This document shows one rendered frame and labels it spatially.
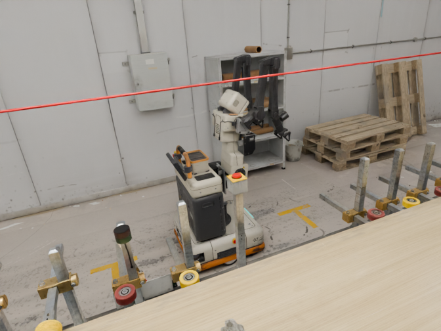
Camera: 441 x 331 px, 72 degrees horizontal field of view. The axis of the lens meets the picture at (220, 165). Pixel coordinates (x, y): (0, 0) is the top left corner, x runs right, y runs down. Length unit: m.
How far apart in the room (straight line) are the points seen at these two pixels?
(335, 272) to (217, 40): 3.22
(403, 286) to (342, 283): 0.21
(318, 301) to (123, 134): 3.13
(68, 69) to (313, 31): 3.14
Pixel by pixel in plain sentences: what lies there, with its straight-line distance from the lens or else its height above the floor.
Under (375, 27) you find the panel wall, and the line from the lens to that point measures 5.48.
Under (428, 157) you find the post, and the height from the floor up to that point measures 1.05.
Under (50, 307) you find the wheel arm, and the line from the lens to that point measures 1.32.
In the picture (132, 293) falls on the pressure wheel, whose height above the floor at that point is 0.91.
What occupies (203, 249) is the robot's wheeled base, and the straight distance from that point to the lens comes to 2.48.
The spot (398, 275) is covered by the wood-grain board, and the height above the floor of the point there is 0.90.
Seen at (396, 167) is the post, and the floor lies 1.04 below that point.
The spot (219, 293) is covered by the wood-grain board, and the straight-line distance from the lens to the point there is 1.24.
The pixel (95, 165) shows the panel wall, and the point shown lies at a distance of 3.97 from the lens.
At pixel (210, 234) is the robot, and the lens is 2.46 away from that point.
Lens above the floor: 1.80
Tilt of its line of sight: 24 degrees down
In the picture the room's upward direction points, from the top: 4 degrees counter-clockwise
